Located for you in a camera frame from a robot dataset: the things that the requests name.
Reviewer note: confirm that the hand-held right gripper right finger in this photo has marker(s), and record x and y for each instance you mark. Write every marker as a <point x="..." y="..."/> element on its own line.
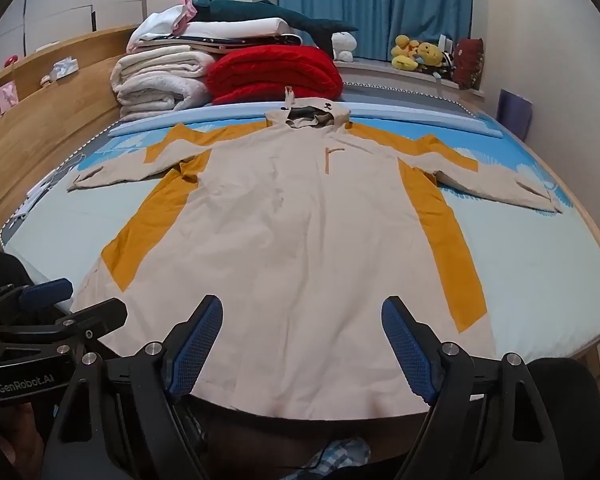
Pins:
<point x="409" y="350"/>

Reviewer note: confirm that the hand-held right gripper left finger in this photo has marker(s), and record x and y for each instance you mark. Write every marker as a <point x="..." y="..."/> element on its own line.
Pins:
<point x="196" y="350"/>

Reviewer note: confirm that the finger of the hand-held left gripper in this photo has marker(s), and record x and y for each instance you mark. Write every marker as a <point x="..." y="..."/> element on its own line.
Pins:
<point x="87" y="317"/>
<point x="47" y="292"/>

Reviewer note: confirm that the beige and yellow hooded robe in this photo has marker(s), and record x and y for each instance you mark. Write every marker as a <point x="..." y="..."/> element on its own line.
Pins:
<point x="300" y="235"/>

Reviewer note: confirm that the person's left forearm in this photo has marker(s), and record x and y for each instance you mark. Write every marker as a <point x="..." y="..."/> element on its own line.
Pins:
<point x="15" y="435"/>

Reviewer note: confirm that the person's checked clothing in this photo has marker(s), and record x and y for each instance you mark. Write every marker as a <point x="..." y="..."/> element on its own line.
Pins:
<point x="340" y="455"/>

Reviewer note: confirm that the blue patterned bed sheet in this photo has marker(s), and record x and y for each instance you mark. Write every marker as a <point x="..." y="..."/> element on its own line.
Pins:
<point x="530" y="270"/>

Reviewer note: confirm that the pink gift bag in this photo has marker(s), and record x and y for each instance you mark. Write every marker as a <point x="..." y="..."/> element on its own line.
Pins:
<point x="6" y="100"/>

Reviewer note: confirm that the fluffy white folded blanket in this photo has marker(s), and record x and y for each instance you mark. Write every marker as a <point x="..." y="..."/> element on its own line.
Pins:
<point x="155" y="97"/>

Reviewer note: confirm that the grey bed cover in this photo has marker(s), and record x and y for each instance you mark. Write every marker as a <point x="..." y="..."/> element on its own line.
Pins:
<point x="405" y="95"/>

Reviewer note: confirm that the cream folded blanket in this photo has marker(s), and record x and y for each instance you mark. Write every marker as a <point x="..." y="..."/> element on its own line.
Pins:
<point x="160" y="62"/>

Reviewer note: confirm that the purple box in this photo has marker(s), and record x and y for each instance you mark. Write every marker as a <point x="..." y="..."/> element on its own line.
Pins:
<point x="514" y="115"/>

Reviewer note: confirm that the white window sill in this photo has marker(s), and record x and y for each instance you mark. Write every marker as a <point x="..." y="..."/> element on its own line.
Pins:
<point x="380" y="68"/>

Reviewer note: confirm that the red knitted blanket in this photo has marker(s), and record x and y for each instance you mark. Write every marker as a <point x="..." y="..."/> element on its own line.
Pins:
<point x="275" y="75"/>

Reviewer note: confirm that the dark red cushion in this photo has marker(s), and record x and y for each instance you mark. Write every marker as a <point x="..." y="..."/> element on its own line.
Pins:
<point x="467" y="62"/>

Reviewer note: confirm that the black and white plush toy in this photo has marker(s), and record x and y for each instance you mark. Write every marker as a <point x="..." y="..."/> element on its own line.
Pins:
<point x="446" y="57"/>

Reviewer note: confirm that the patterned folded quilt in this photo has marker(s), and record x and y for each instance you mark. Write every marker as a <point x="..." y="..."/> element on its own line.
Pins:
<point x="245" y="44"/>

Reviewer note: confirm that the pink cloth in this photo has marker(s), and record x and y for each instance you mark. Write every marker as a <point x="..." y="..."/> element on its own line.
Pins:
<point x="189" y="7"/>

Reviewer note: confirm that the white folded quilt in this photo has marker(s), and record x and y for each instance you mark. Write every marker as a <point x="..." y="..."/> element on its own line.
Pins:
<point x="230" y="27"/>

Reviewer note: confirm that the teal whale plush toy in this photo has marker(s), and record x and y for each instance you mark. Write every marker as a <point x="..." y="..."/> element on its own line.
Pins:
<point x="260" y="12"/>

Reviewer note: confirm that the blue curtain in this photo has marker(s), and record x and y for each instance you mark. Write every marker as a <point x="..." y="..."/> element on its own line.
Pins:
<point x="375" y="5"/>

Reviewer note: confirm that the wooden bed frame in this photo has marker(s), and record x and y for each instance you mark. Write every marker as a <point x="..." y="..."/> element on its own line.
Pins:
<point x="45" y="135"/>

